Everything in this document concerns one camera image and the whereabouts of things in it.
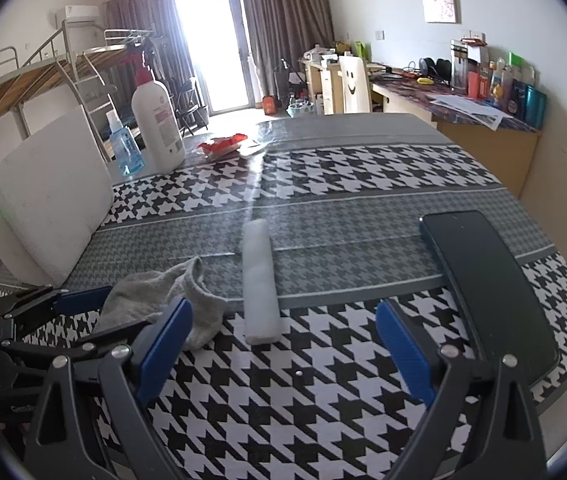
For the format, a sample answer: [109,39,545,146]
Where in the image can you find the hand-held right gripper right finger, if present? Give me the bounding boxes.
[375,300,550,480]

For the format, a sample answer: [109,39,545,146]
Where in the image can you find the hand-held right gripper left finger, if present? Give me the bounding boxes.
[22,296,195,480]

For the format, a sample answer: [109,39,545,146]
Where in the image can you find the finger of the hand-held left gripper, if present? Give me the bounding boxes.
[0,287,112,328]
[1,312,164,361]

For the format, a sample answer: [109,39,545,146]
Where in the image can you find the grey sock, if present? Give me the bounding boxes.
[96,255,229,353]

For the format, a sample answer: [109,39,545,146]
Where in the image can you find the white foam box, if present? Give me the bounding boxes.
[0,107,114,286]

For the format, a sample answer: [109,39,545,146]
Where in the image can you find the black smartphone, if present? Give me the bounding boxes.
[418,210,561,386]

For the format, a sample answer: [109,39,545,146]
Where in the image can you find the white rolled towel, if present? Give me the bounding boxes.
[241,219,284,346]

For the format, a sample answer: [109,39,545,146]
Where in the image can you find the grey metal bunk bed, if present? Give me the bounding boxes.
[78,29,157,126]
[0,45,114,161]

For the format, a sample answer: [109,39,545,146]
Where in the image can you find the blue spray bottle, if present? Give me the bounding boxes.
[106,110,145,176]

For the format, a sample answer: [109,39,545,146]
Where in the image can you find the houndstooth tablecloth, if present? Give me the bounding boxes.
[0,112,567,480]

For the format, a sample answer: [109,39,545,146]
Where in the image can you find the white lotion pump bottle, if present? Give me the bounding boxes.
[131,45,187,175]

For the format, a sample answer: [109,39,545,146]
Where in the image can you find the red snack packet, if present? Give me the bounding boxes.
[198,132,267,161]

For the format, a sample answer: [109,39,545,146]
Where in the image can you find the wooden desk with patterned cover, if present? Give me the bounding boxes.
[369,62,543,198]

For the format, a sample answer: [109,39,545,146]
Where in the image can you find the black folding chair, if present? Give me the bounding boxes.
[174,77,209,136]

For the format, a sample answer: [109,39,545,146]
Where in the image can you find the white air conditioner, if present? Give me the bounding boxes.
[55,5,100,28]

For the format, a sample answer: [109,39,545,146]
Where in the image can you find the printed paper sheets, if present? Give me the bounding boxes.
[431,92,514,131]

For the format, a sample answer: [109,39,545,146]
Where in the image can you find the white plastic bag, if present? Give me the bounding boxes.
[286,95,317,119]

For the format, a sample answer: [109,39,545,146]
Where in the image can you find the wooden chair with smiley face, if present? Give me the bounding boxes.
[338,55,373,115]

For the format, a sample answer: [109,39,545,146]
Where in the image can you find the glass balcony door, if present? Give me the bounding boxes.
[171,0,259,116]

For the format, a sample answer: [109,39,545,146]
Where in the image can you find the row of toiletry bottles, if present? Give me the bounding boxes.
[466,51,549,130]

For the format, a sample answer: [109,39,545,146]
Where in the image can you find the brown curtain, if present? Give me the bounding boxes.
[238,0,337,111]
[104,0,184,111]

